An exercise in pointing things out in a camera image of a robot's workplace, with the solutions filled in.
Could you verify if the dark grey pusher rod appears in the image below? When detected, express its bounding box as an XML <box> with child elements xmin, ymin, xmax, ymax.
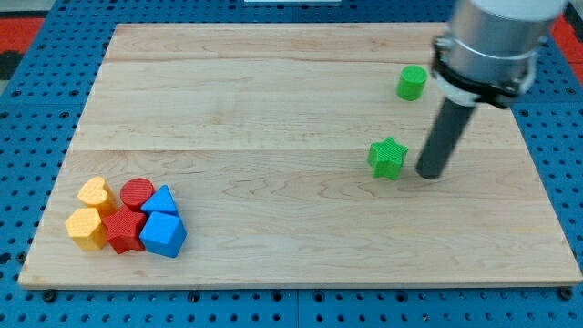
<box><xmin>415</xmin><ymin>97</ymin><xmax>476</xmax><ymax>179</ymax></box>

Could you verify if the green star block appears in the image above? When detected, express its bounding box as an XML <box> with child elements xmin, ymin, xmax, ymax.
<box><xmin>367</xmin><ymin>137</ymin><xmax>408</xmax><ymax>180</ymax></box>

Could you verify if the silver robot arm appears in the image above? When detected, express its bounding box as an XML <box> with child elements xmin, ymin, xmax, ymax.
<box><xmin>415</xmin><ymin>0</ymin><xmax>568</xmax><ymax>179</ymax></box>

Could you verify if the red star block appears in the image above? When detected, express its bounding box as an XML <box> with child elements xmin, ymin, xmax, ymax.
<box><xmin>102</xmin><ymin>205</ymin><xmax>147</xmax><ymax>254</ymax></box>

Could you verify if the green cylinder block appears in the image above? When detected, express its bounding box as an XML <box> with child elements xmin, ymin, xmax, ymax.
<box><xmin>396</xmin><ymin>65</ymin><xmax>428</xmax><ymax>101</ymax></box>

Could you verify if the wooden board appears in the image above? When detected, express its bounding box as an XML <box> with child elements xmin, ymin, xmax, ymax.
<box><xmin>19</xmin><ymin>23</ymin><xmax>582</xmax><ymax>290</ymax></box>

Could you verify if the blue triangle block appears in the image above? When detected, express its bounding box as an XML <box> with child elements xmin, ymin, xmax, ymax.
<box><xmin>140</xmin><ymin>185</ymin><xmax>179</xmax><ymax>216</ymax></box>

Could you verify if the blue cube block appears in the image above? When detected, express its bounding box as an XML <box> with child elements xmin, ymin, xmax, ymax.
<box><xmin>139</xmin><ymin>211</ymin><xmax>188</xmax><ymax>258</ymax></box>

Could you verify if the red cylinder block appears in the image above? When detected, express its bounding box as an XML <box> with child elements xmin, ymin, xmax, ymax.
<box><xmin>120</xmin><ymin>178</ymin><xmax>155</xmax><ymax>211</ymax></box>

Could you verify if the yellow heart block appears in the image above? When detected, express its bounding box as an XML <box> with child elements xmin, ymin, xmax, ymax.
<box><xmin>77</xmin><ymin>176</ymin><xmax>118</xmax><ymax>217</ymax></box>

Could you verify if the yellow hexagon block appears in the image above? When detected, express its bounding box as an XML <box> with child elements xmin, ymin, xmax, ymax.
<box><xmin>65</xmin><ymin>208</ymin><xmax>107</xmax><ymax>251</ymax></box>

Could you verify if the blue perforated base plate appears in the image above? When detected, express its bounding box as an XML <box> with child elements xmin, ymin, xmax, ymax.
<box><xmin>1</xmin><ymin>0</ymin><xmax>582</xmax><ymax>327</ymax></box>

